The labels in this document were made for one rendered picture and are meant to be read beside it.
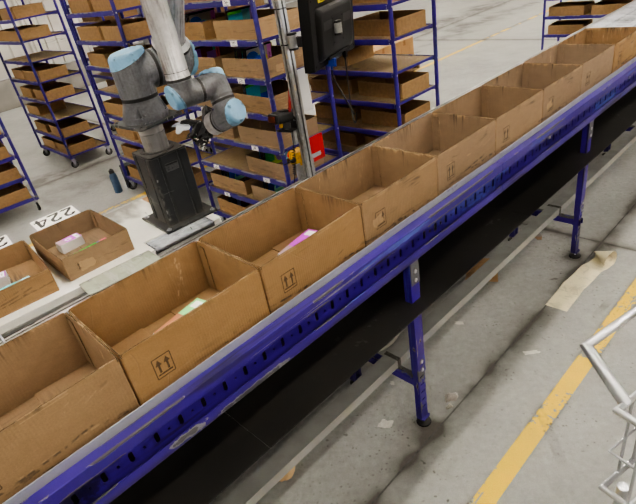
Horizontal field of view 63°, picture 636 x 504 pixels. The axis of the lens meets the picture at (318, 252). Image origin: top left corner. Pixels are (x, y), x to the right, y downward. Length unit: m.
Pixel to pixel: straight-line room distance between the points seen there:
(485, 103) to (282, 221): 1.26
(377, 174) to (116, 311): 1.07
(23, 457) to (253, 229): 0.87
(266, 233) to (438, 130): 0.94
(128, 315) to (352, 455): 1.09
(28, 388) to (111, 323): 0.24
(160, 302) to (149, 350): 0.34
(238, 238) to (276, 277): 0.30
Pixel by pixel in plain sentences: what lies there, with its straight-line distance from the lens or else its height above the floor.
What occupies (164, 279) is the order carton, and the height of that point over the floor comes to 0.99.
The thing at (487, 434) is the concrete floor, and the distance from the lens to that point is 2.24.
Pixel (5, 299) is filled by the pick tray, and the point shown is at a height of 0.81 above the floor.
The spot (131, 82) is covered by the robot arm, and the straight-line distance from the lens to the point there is 2.27.
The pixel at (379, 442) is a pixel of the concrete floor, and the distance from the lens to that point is 2.22.
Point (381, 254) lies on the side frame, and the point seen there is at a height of 0.90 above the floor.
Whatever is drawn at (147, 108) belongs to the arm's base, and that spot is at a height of 1.26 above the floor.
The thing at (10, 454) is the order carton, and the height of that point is 0.99.
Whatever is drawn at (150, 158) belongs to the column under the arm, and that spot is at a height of 1.08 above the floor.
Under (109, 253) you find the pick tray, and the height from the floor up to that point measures 0.79.
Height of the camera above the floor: 1.73
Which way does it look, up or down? 30 degrees down
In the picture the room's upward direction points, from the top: 11 degrees counter-clockwise
